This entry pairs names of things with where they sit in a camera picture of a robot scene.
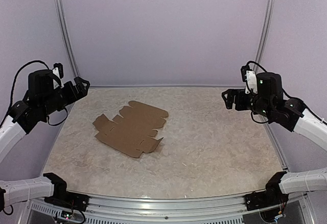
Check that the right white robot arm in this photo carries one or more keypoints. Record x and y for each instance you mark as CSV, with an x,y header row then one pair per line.
x,y
296,117

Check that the brown cardboard box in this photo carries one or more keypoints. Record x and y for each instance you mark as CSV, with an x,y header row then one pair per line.
x,y
132,131

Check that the aluminium frame post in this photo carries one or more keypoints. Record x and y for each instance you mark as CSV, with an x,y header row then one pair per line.
x,y
265,30
65,37

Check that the front aluminium rail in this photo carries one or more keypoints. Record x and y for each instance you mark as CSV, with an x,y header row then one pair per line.
x,y
221,209

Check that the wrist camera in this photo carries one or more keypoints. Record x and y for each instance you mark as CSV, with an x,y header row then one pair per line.
x,y
58,73
249,78

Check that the left aluminium frame post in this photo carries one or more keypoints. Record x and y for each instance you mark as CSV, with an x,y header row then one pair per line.
x,y
65,37

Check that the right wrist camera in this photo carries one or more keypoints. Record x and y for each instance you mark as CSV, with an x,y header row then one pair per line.
x,y
249,78

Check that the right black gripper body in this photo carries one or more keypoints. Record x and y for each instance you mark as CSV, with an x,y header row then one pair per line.
x,y
261,104

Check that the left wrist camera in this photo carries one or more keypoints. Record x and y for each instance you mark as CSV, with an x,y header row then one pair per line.
x,y
58,73

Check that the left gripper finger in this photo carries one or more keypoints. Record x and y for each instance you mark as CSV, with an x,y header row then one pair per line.
x,y
82,89
81,81

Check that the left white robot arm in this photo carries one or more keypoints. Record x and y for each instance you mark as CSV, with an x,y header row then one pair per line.
x,y
17,124

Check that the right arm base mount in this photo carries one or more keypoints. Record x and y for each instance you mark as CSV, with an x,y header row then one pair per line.
x,y
264,199

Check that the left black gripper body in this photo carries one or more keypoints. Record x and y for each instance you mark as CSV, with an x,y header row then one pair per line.
x,y
51,102

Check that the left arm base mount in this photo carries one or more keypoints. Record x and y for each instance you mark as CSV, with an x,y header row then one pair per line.
x,y
69,200

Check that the right aluminium frame post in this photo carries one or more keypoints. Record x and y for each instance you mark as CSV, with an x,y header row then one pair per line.
x,y
265,30

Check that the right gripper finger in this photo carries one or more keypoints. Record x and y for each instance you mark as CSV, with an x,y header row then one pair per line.
x,y
229,93
229,103

